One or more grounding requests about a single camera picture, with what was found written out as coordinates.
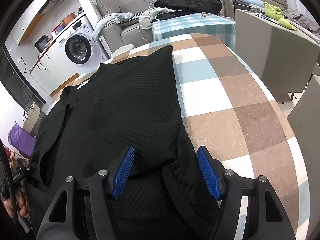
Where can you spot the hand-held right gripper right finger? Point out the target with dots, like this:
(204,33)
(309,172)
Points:
(208,173)

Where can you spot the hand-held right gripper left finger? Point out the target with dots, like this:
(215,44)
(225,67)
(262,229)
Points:
(123,173)

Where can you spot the black knit sweater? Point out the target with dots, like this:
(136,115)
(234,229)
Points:
(120,110)

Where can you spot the person's left hand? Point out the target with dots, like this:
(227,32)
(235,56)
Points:
(21,203)

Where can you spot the purple bag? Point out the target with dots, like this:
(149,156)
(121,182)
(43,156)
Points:
(20,140)

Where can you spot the wicker basket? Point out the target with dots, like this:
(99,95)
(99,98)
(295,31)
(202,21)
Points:
(31,120)

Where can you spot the brown checked tablecloth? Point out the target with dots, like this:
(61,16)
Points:
(225,92)

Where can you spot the white cabinet with wooden top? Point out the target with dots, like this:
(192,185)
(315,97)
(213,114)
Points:
(52,65)

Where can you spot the grey chair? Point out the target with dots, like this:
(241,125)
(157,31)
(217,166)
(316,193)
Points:
(307,110)

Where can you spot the black pot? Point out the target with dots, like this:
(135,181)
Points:
(40,44)

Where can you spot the white washing machine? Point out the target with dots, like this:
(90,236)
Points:
(75,48)

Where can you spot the grey cabinet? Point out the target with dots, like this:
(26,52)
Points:
(280,55)

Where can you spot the grey sofa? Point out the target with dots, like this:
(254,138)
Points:
(130,33)

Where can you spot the blue checked tablecloth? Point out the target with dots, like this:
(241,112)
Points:
(200,26)

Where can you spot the grey blanket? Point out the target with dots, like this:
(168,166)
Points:
(107,20)

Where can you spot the houndstooth pillow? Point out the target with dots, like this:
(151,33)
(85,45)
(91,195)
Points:
(132,18)

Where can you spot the white cloth pile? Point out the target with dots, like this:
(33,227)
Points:
(147,17)

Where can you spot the small metal object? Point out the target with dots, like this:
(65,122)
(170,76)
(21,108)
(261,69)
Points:
(205,14)

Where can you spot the black bag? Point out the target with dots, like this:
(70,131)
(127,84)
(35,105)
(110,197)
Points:
(172,15)

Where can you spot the brown bowl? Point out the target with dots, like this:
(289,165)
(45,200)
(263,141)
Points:
(68,18)

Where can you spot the black jacket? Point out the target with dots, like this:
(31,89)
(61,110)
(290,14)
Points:
(190,1)

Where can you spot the green toy figure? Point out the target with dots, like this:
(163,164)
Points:
(273,11)

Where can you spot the grey bedding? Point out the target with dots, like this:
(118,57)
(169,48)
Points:
(302,20)

